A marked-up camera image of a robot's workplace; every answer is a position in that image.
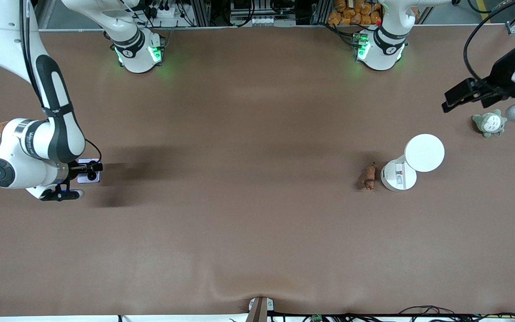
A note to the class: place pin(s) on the lavender flip phone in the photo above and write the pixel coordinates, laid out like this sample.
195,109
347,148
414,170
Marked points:
98,179

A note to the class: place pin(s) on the white round table lamp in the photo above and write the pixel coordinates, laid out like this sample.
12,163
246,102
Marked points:
424,153

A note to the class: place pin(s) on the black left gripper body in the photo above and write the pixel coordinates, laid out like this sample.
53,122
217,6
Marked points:
500,74

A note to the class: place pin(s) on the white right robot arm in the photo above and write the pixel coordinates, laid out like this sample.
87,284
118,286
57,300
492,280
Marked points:
38,143

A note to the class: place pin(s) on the white terminal block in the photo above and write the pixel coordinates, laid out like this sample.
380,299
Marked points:
264,20

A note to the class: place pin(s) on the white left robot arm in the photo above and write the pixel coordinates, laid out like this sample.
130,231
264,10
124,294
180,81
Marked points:
385,49

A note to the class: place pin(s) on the metal table edge bracket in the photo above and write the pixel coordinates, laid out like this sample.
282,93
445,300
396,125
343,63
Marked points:
259,311

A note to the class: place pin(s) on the brown plush toy with tag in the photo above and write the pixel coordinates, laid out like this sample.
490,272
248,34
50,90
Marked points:
1,129

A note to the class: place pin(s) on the orange packaged snacks pile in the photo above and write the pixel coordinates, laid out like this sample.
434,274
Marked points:
351,15

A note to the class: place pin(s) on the brown lion statue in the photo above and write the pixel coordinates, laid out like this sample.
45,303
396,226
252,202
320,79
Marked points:
369,176

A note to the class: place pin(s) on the white power strip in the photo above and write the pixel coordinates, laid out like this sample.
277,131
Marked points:
166,12

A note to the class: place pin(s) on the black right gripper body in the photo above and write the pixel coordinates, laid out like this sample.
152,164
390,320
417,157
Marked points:
77,170

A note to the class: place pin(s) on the green totoro plush toy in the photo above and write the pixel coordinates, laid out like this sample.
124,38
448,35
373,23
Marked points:
490,124

